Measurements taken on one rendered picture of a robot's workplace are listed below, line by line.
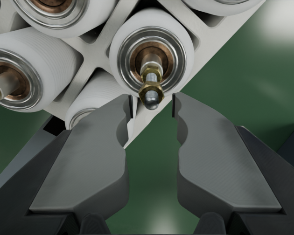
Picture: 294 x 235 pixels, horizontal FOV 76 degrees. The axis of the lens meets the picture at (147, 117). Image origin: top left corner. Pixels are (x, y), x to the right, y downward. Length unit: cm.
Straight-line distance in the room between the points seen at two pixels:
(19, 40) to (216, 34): 24
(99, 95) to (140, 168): 46
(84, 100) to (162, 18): 13
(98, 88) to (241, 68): 37
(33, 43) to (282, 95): 56
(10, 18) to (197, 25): 25
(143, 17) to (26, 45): 13
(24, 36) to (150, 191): 65
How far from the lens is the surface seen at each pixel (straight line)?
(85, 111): 25
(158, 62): 19
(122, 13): 28
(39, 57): 25
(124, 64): 21
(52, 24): 23
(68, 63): 30
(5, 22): 34
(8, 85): 26
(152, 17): 21
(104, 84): 29
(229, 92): 54
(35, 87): 26
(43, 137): 41
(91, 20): 22
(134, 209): 88
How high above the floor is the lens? 46
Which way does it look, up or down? 57 degrees down
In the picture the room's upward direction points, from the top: 178 degrees counter-clockwise
